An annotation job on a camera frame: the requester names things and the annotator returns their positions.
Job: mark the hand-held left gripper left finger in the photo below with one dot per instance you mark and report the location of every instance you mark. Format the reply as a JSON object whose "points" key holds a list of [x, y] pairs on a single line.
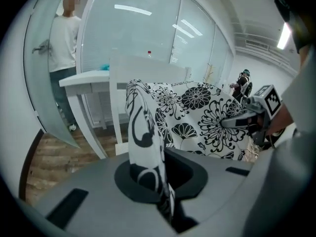
{"points": [[103, 206]]}

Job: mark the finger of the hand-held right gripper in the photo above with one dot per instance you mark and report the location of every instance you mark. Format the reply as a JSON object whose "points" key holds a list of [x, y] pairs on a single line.
{"points": [[234, 122]]}

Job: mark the wooden peg stand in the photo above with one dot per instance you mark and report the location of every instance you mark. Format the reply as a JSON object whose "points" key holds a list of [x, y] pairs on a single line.
{"points": [[210, 73]]}

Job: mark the person's right forearm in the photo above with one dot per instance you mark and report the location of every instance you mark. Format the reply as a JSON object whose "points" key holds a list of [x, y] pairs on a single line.
{"points": [[281, 122]]}

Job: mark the white desk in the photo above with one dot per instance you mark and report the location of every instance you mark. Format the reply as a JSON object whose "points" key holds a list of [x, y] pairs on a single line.
{"points": [[84, 79]]}

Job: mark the ceiling air vent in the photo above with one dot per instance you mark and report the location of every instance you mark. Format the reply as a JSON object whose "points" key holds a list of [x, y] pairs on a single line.
{"points": [[256, 44]]}

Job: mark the teal cloth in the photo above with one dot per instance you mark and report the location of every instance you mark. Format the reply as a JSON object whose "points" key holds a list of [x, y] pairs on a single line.
{"points": [[105, 67]]}

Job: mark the ceiling light panel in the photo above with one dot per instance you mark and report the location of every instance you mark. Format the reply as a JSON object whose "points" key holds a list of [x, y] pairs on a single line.
{"points": [[284, 37]]}

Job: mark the frosted glass door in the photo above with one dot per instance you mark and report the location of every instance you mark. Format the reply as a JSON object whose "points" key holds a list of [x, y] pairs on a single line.
{"points": [[39, 95]]}

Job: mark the black-and-white floral fabric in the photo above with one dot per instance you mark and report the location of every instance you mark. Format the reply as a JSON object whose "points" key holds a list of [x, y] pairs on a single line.
{"points": [[197, 112]]}

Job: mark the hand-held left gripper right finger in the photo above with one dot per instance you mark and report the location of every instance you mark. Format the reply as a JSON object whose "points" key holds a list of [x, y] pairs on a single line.
{"points": [[217, 194]]}

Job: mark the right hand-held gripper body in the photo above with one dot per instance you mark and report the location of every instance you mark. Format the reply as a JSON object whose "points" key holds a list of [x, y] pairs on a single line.
{"points": [[270, 100]]}

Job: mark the clear plastic bottle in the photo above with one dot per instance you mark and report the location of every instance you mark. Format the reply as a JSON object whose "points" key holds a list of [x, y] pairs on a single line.
{"points": [[149, 55]]}

